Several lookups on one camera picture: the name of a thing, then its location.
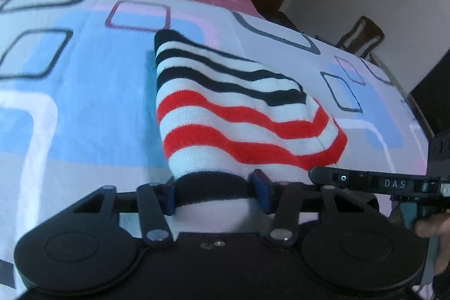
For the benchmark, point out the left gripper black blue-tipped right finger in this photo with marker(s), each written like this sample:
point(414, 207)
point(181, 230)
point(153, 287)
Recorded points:
point(281, 200)

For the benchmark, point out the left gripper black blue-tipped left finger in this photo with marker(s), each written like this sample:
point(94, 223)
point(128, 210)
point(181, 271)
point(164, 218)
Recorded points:
point(154, 203)

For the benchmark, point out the striped knit child sweater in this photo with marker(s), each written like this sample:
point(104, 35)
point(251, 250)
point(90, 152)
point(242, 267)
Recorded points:
point(220, 118)

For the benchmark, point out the person's hand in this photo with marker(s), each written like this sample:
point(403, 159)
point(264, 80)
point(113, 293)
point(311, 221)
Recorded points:
point(437, 225)

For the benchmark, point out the white patterned bed sheet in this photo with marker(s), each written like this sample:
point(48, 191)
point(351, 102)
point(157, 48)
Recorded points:
point(78, 100)

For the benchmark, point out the dark wooden chair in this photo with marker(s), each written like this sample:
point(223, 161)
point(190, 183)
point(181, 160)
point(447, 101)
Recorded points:
point(364, 36)

